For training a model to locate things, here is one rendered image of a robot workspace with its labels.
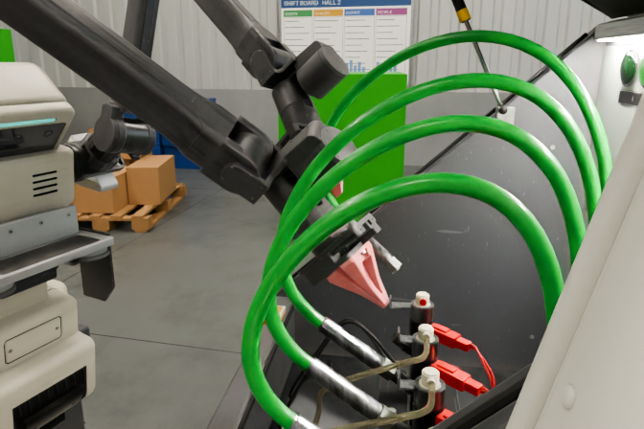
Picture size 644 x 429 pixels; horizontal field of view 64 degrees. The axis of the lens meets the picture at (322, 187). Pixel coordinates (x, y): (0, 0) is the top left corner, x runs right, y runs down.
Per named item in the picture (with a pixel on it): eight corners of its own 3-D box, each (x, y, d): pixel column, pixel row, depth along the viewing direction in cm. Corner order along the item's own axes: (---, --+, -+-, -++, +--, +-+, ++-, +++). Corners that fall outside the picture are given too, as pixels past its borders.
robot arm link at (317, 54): (282, 71, 89) (246, 59, 83) (327, 24, 84) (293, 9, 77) (310, 125, 85) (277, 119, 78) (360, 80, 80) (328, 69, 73)
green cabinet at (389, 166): (395, 213, 484) (400, 71, 453) (401, 244, 400) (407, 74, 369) (294, 210, 491) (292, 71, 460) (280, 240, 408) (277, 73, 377)
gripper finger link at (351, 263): (393, 306, 59) (339, 243, 60) (351, 337, 62) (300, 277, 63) (407, 283, 65) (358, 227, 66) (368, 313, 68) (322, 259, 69)
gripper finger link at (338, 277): (408, 295, 58) (354, 232, 59) (364, 327, 61) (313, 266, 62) (422, 273, 64) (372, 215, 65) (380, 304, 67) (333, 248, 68)
